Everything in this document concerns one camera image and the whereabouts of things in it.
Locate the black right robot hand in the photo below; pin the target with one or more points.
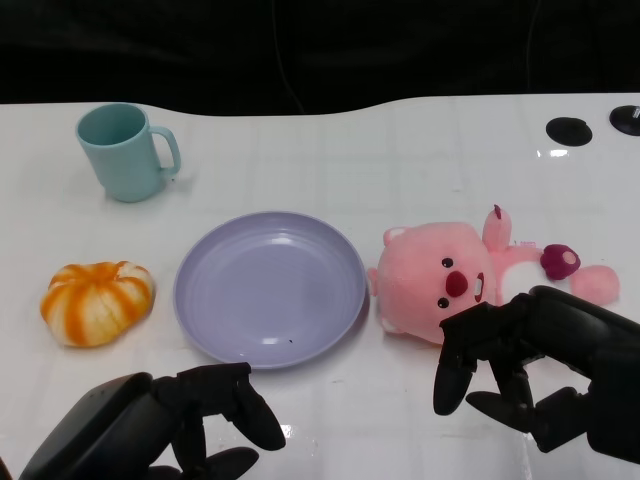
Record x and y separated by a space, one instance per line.
575 340

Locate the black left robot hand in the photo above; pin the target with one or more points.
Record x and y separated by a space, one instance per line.
115 425

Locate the pink plush beaver doll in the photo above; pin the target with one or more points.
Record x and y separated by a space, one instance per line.
420 270

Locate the purple plastic plate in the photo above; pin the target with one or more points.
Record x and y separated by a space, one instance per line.
270 290

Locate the orange white striped pumpkin toy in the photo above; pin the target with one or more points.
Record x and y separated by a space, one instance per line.
95 305

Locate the teal ceramic mug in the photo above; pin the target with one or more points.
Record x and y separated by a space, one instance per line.
122 155

